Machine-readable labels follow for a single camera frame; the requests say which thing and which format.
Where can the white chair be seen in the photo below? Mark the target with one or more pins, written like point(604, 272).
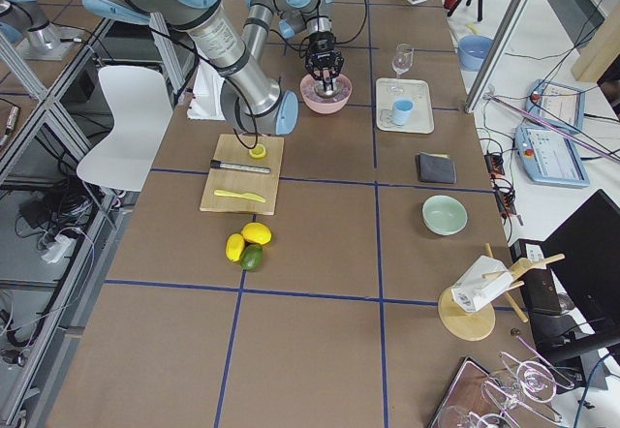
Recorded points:
point(141, 109)

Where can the aluminium frame post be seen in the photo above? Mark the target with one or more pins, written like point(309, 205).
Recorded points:
point(506, 28)

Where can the grey folded cloth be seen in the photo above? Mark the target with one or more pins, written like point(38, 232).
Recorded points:
point(433, 168)

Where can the yellow lemon round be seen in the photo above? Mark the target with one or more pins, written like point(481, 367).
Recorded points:
point(256, 233)

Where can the teach pendant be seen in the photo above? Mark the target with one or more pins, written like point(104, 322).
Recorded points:
point(559, 104)
point(548, 158)

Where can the yellow plastic knife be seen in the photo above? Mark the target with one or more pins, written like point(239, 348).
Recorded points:
point(236, 195)

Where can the black monitor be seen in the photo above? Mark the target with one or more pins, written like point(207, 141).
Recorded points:
point(589, 273)

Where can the steel muddler black tip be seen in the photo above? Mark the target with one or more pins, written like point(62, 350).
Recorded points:
point(218, 164)

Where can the lemon half slice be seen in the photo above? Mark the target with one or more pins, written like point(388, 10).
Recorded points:
point(258, 152)

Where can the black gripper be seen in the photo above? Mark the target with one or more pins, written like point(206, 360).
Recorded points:
point(323, 49)

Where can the metal ice scoop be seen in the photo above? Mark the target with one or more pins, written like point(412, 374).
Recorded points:
point(328, 94)

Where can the blue bowl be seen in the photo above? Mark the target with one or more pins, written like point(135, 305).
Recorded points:
point(472, 51)

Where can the yellow stick object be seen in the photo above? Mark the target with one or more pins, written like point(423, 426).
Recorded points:
point(473, 28)

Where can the white carton box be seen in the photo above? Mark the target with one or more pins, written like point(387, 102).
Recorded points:
point(485, 280)

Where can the clear ice cubes pile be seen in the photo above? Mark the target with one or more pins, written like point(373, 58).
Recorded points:
point(308, 92)

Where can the teach pendant far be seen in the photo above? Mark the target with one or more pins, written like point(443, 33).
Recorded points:
point(559, 104)

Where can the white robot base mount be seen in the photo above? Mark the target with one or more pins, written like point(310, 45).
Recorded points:
point(205, 103)

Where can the green avocado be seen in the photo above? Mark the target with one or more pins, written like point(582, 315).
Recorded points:
point(251, 257)

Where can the clear wine glass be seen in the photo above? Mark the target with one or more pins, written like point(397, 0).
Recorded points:
point(401, 63)

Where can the teach pendant near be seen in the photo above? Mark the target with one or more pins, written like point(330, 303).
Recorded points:
point(548, 158)

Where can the light blue cup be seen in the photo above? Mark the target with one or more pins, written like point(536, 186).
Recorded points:
point(401, 111)

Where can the green bowl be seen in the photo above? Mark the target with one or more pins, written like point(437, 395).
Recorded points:
point(444, 215)

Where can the pink bowl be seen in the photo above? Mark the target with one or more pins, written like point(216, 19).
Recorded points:
point(325, 105)

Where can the wooden cutting board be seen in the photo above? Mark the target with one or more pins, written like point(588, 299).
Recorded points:
point(230, 150)

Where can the cream bear tray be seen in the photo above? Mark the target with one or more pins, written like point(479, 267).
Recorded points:
point(420, 119)

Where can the yellow lemon upper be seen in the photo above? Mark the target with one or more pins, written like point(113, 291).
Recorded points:
point(235, 246)

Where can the wooden cup stand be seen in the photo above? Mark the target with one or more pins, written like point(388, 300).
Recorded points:
point(479, 325)

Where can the upturned wine glass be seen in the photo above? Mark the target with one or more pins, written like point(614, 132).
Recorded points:
point(528, 385)

